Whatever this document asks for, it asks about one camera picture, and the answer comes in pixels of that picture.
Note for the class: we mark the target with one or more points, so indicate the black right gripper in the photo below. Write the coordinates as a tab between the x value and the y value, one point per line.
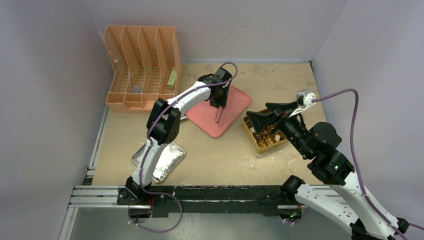
278	116

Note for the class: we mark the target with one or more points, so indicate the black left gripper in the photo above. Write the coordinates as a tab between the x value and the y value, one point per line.
221	103

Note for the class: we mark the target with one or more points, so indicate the pink tongs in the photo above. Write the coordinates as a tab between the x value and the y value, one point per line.
218	115

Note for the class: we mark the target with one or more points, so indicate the pink plastic tray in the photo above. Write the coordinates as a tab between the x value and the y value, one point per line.
203	114

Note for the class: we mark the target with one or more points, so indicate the gold chocolate box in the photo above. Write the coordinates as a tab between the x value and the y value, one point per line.
265	141

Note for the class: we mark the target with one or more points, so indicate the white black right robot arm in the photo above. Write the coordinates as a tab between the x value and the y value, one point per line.
360	214

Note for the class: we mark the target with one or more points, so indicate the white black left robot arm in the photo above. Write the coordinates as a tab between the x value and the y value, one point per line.
163	124

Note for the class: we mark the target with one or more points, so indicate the green eraser block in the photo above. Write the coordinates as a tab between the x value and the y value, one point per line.
171	82

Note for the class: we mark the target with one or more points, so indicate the silver foil tray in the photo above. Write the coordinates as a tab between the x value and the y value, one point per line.
169	159

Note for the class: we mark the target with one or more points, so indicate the orange plastic file organizer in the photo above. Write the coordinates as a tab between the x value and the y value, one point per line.
141	58

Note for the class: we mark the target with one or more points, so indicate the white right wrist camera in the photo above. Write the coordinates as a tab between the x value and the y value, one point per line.
305	99

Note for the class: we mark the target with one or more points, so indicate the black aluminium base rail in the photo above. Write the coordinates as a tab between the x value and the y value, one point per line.
267	200

